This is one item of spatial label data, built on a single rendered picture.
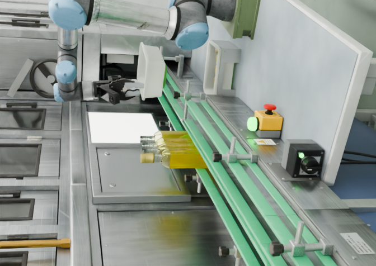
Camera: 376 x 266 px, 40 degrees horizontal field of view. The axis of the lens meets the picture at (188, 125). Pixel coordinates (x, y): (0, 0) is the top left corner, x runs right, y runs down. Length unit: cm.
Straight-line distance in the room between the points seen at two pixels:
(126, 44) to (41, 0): 281
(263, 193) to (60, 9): 84
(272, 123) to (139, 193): 53
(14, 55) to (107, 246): 148
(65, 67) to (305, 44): 91
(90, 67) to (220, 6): 110
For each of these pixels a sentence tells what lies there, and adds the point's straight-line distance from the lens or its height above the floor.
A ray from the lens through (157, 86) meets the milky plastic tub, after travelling 202.
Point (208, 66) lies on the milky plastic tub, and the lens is 222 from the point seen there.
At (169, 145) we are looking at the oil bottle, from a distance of 185.
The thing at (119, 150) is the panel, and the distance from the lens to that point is 218.
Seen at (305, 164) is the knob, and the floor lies 81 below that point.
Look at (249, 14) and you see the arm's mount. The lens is 191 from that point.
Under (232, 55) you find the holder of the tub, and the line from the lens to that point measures 206.
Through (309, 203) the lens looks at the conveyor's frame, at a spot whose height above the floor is 85.
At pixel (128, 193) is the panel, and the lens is 182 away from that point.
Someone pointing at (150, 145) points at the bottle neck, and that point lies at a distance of 189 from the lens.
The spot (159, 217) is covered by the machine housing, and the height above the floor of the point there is 110.
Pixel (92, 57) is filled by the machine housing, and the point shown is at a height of 128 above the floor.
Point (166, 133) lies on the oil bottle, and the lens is 195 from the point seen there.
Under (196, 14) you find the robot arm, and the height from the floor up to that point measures 99.
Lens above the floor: 141
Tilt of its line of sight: 13 degrees down
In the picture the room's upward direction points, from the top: 89 degrees counter-clockwise
